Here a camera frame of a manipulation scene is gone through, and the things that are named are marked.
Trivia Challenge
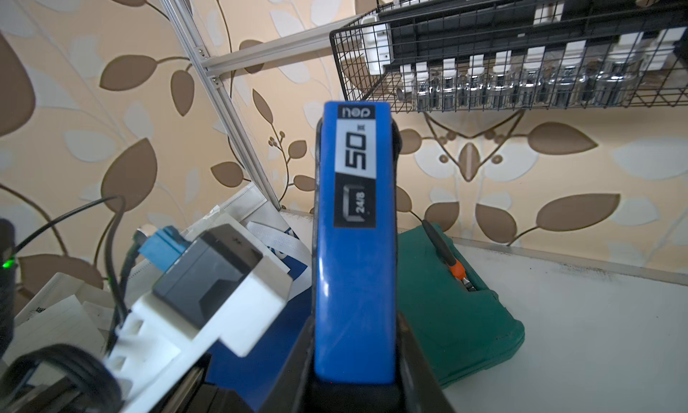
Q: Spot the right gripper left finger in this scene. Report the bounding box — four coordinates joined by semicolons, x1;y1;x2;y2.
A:
258;316;315;413

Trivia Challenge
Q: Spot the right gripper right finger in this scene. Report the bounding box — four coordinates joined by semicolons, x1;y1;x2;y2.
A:
395;312;454;413

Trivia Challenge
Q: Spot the back wire basket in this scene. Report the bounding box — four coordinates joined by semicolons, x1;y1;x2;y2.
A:
329;0;688;114

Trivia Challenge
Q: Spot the orange black screwdriver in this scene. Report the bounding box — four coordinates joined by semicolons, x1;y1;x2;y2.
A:
422;220;477;292

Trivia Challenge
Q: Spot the blue black stapler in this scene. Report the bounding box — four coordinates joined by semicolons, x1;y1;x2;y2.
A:
313;101;401;385

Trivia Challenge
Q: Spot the blue white bag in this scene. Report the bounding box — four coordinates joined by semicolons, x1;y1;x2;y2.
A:
182;185;311;410

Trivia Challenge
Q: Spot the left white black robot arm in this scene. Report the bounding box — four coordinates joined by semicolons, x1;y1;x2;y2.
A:
1;220;124;412

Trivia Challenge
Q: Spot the dark blue bag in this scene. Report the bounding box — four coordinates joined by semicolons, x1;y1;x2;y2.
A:
1;273;114;369

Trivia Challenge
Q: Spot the green plastic tool case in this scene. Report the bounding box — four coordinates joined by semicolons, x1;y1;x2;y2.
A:
397;226;525;388

